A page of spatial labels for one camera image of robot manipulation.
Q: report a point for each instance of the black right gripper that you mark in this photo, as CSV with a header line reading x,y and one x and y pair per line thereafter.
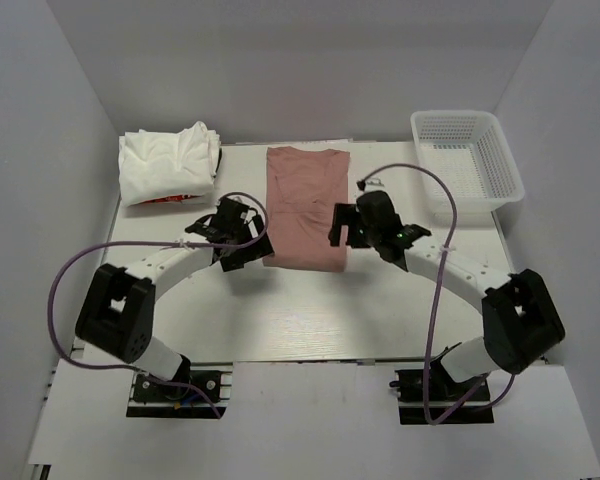
x,y
343,215

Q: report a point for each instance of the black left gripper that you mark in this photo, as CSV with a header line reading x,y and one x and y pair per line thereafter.
x,y
256,249

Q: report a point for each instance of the pink t shirt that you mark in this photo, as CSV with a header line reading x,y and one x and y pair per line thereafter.
x,y
302,190

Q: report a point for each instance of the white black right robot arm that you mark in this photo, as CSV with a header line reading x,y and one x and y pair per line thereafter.
x,y
520,321

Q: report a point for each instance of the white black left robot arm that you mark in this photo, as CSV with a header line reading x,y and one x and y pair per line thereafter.
x,y
117,315

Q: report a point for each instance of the red folded shirt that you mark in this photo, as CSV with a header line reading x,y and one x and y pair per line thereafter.
x,y
179,199

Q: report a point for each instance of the white folded t shirt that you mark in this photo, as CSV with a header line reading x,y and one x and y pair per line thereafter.
x,y
159,164

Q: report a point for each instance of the white perforated plastic basket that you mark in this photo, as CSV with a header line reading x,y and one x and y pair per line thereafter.
x,y
468,151

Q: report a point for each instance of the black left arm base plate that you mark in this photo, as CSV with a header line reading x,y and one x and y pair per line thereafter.
x,y
208,400

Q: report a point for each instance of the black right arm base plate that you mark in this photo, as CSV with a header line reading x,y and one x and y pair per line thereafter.
x,y
407,386

